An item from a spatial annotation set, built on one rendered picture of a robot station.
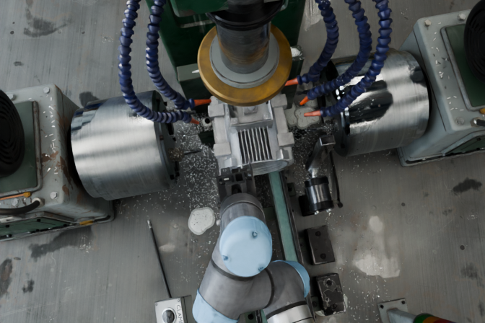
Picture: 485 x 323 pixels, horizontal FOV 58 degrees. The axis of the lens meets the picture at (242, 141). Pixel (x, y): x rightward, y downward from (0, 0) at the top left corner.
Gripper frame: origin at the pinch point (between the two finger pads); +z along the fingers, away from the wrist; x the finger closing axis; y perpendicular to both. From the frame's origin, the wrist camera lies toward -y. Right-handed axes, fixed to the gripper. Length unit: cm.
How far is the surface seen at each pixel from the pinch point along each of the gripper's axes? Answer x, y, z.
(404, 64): -42.9, 18.5, 7.7
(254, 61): -6.9, 26.9, -15.1
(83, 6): 41, 48, 67
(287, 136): -14.1, 5.9, 10.2
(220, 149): 2.3, 5.7, 10.2
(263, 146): -7.6, 5.6, 6.3
